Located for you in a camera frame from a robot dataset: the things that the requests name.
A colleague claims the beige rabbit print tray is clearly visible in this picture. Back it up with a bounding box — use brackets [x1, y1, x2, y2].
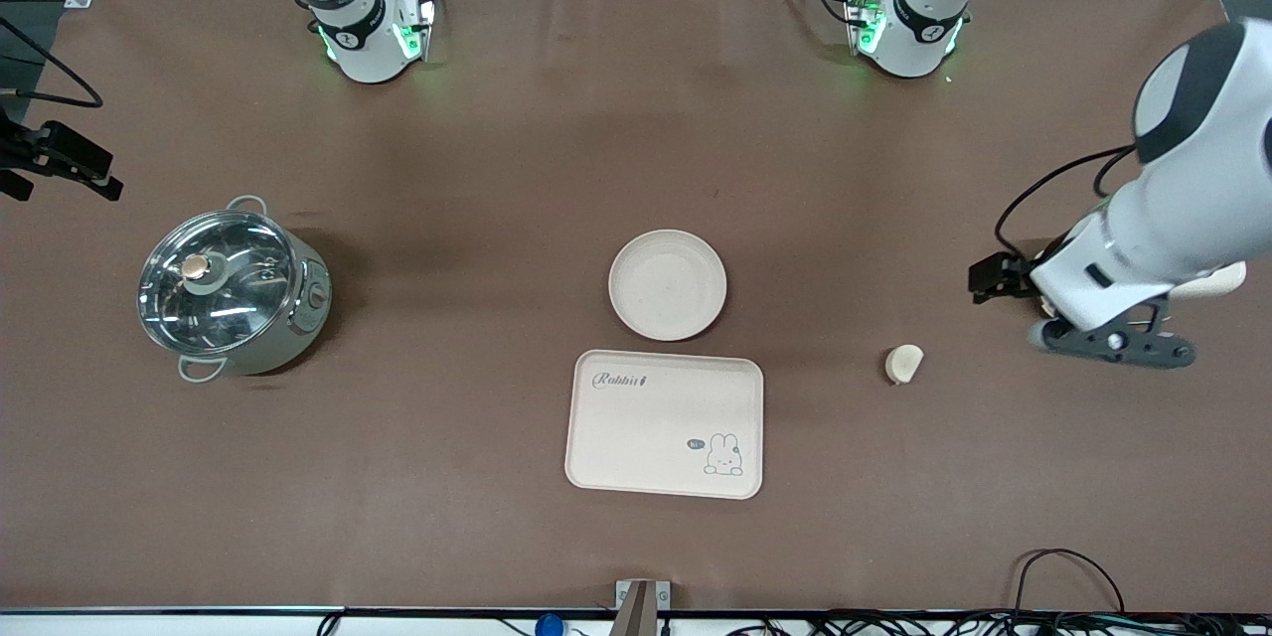
[564, 349, 764, 501]

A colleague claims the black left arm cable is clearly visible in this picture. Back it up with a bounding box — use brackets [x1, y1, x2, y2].
[996, 144, 1140, 261]

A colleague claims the brown table cover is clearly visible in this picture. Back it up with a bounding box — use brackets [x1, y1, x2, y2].
[0, 0, 1272, 614]

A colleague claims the pale steamed bun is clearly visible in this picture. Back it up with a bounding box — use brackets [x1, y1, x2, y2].
[884, 344, 925, 386]

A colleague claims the silver electric cooking pot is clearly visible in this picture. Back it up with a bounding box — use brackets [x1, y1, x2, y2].
[137, 196, 334, 384]

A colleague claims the cream two-slot toaster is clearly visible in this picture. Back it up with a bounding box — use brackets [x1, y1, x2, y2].
[1168, 260, 1249, 306]

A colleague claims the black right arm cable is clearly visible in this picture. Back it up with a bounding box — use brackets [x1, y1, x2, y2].
[0, 15, 104, 111]

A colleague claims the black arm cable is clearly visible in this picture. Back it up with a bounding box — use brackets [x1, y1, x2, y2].
[996, 144, 1140, 261]
[0, 15, 104, 111]

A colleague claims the glass pot lid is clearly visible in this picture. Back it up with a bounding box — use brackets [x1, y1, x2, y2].
[137, 209, 299, 357]

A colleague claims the black looped floor cable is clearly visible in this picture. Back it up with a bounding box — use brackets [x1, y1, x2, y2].
[1012, 548, 1126, 617]

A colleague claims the round beige plate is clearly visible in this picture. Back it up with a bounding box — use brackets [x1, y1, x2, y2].
[608, 229, 728, 342]

